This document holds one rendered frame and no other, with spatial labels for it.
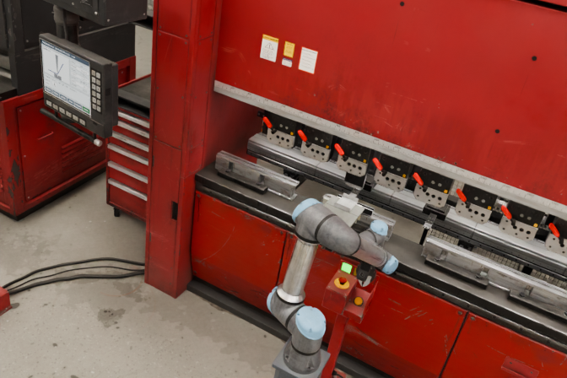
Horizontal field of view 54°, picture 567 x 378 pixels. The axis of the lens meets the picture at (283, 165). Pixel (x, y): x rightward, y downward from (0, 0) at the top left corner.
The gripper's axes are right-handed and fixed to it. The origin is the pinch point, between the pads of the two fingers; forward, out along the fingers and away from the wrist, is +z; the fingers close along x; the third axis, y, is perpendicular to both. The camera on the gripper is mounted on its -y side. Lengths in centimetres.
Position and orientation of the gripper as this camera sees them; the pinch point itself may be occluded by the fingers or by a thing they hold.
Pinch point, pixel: (362, 285)
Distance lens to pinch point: 262.4
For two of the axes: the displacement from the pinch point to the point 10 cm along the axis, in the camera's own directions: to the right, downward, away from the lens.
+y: 4.6, -4.6, 7.6
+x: -8.8, -3.5, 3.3
